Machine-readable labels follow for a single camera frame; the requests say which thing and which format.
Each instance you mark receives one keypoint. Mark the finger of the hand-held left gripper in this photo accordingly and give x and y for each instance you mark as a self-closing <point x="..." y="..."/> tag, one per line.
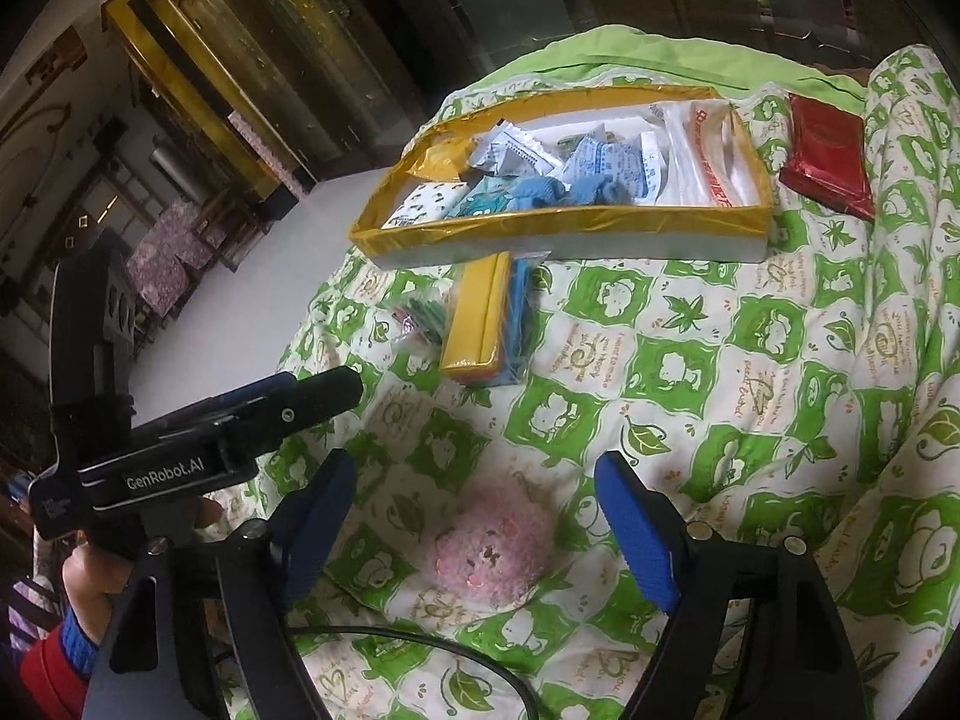
<point x="255" y="388"/>
<point x="315" y="397"/>

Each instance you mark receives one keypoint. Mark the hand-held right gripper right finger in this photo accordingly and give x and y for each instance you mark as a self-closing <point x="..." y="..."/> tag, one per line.
<point x="637" y="532"/>

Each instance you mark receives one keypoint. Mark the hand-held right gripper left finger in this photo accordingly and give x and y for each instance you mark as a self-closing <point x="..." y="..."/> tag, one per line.
<point x="322" y="525"/>

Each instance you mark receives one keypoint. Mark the pink plush toy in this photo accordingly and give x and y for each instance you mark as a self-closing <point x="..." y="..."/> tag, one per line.
<point x="491" y="547"/>

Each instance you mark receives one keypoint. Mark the blue cloth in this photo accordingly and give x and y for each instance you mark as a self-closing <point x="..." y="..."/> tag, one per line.
<point x="536" y="191"/>

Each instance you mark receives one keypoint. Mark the gold foil box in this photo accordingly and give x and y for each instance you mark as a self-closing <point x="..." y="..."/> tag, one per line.
<point x="570" y="229"/>

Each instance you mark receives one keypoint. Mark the white silver sachet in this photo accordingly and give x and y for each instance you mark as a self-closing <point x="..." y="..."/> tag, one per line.
<point x="510" y="150"/>

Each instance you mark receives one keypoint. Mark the small white blue sachet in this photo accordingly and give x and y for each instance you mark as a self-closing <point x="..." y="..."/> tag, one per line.
<point x="654" y="165"/>

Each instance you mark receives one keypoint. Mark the person's left forearm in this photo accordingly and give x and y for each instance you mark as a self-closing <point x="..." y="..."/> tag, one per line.
<point x="49" y="675"/>

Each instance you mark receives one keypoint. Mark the person's left hand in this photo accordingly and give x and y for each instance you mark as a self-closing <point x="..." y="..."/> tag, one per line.
<point x="94" y="585"/>

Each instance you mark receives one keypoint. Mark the floral cushioned chair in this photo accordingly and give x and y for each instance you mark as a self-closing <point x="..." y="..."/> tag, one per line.
<point x="255" y="144"/>
<point x="161" y="270"/>

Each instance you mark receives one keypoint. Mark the red green sticks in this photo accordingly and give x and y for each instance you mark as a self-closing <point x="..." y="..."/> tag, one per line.
<point x="424" y="315"/>

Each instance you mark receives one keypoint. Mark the green printed blanket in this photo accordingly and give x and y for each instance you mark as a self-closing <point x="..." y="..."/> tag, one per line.
<point x="675" y="390"/>

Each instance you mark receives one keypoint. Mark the yellow bar pack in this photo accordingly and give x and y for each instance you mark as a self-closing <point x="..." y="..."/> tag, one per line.
<point x="474" y="322"/>

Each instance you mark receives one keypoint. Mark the white green-dotted packet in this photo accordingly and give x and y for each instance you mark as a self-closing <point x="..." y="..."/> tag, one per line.
<point x="424" y="202"/>

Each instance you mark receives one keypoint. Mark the gold display cabinet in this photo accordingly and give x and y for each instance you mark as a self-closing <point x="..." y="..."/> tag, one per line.
<point x="247" y="67"/>

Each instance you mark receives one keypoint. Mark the large blue-printed white sachet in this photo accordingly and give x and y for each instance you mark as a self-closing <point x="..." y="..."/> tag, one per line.
<point x="600" y="165"/>

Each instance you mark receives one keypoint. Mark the clear plastic bag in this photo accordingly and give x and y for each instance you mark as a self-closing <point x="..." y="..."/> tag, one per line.
<point x="705" y="157"/>

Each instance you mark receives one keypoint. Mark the red foil packet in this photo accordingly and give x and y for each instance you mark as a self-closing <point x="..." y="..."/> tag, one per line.
<point x="825" y="157"/>

